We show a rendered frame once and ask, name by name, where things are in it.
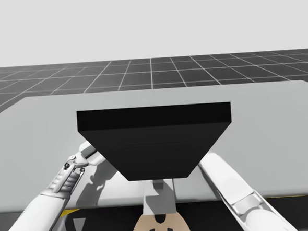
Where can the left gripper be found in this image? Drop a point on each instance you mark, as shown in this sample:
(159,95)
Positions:
(91,154)

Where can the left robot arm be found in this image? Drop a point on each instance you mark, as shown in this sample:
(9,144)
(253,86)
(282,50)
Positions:
(37,211)

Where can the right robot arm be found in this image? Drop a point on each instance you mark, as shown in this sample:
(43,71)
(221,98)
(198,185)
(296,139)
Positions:
(226,179)

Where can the black screen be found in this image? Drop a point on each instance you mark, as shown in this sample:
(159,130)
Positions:
(155,141)

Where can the grey stand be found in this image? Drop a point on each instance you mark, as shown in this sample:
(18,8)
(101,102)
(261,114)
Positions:
(158,185)

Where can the tan robot part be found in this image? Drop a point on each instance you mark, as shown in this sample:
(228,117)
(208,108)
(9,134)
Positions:
(161,229)

